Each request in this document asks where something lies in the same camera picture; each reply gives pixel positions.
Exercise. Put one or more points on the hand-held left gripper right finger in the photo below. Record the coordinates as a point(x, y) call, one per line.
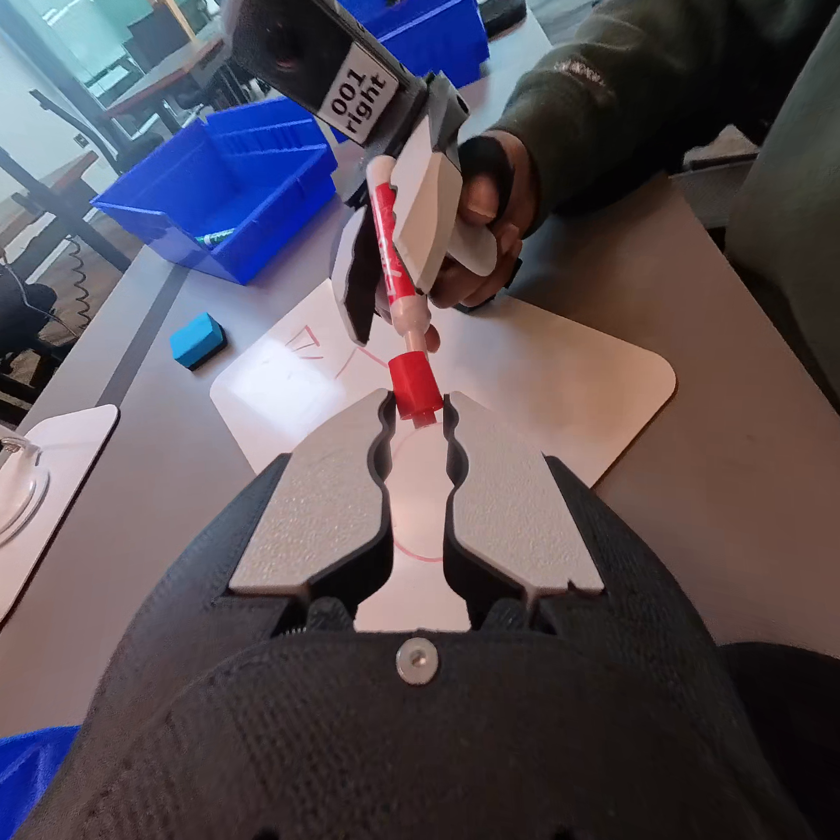
point(518, 518)

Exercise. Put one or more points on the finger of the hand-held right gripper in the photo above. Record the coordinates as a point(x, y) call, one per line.
point(426, 210)
point(358, 289)

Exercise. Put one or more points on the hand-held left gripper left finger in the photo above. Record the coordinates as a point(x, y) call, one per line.
point(315, 512)

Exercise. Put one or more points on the red dry erase marker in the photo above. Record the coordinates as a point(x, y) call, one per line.
point(392, 262)

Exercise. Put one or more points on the red marker cap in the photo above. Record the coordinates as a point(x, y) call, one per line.
point(413, 387)

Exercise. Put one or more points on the blue plastic bin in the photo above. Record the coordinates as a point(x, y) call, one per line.
point(446, 39)
point(262, 170)
point(33, 768)

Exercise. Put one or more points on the white whiteboard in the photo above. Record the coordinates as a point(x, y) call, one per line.
point(558, 394)

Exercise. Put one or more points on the green dry erase marker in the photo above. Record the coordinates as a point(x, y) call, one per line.
point(216, 237)

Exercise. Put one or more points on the blue whiteboard eraser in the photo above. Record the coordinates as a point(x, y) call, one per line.
point(193, 338)

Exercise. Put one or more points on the person's right forearm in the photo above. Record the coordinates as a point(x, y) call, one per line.
point(623, 98)

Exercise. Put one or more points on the wooden background desk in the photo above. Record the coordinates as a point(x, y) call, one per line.
point(72, 174)
point(170, 72)

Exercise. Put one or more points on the black metal pole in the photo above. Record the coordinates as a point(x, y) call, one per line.
point(65, 210)

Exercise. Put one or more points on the grey mesh chair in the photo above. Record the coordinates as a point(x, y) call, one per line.
point(715, 177)

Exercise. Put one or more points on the black office chair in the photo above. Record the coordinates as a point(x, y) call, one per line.
point(26, 308)

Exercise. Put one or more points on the black textured pad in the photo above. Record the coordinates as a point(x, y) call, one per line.
point(794, 735)

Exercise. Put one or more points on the white stand with base plate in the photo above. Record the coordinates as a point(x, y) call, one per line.
point(59, 472)

